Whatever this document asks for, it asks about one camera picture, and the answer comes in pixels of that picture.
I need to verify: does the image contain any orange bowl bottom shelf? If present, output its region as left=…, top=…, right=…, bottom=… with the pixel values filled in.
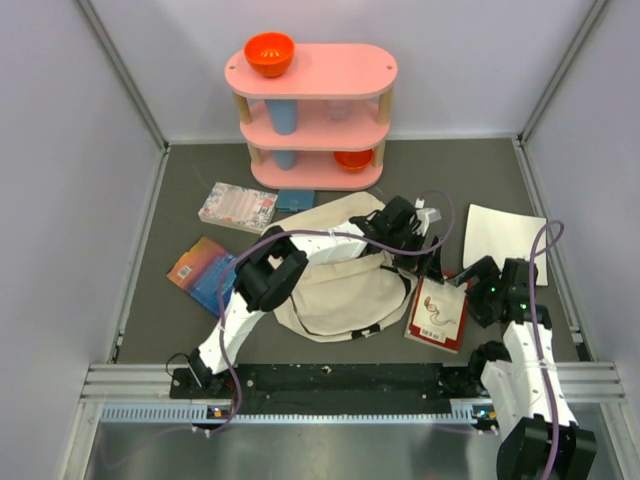
left=333, top=149, right=374, bottom=173

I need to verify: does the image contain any red and white book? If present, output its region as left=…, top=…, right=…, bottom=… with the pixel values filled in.
left=404, top=277, right=468, bottom=354

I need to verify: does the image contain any cream canvas backpack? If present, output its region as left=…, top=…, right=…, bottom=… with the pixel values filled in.
left=274, top=192, right=418, bottom=343

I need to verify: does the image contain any small teal notebook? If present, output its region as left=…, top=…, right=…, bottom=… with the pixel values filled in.
left=275, top=190, right=315, bottom=213

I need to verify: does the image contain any orange bowl on shelf top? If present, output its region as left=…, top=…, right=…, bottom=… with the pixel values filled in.
left=244, top=32, right=295, bottom=78

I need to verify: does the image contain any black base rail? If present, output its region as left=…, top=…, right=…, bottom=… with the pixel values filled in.
left=169, top=363, right=479, bottom=401

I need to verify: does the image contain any grey cable duct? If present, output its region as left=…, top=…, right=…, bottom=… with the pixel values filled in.
left=100, top=402, right=497, bottom=425

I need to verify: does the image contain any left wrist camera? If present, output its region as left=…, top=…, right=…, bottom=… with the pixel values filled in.
left=414, top=198, right=441, bottom=236

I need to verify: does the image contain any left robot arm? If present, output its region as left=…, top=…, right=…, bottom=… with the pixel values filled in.
left=188, top=193, right=445, bottom=397

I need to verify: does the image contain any clear glass cup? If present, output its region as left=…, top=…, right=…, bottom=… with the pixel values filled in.
left=326, top=100, right=351, bottom=122

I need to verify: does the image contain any blue cup shelf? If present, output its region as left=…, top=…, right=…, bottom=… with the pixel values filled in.
left=271, top=150, right=296, bottom=171
left=264, top=99, right=298, bottom=135

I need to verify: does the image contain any white square board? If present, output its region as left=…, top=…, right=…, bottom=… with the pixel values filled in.
left=462, top=204, right=547, bottom=268

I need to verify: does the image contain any floral cover book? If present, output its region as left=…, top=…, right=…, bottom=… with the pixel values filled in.
left=198, top=182, right=278, bottom=234

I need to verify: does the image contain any blue cup middle shelf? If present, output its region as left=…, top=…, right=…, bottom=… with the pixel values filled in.
left=264, top=99, right=298, bottom=135

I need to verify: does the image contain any blue paperback book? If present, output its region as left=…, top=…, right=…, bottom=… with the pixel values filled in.
left=166, top=236, right=236, bottom=317

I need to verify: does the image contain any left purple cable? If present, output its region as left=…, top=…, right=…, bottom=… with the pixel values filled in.
left=217, top=188, right=456, bottom=436

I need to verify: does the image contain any blue cup bottom shelf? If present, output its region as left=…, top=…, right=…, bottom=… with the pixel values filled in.
left=271, top=150, right=296, bottom=171

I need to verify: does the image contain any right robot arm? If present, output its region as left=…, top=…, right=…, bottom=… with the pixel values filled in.
left=439, top=256, right=597, bottom=479

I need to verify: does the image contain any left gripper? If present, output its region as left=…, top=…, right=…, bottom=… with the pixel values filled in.
left=384, top=228, right=442, bottom=285

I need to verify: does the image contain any pink three-tier shelf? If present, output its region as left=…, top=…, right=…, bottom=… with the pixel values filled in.
left=225, top=43, right=398, bottom=191

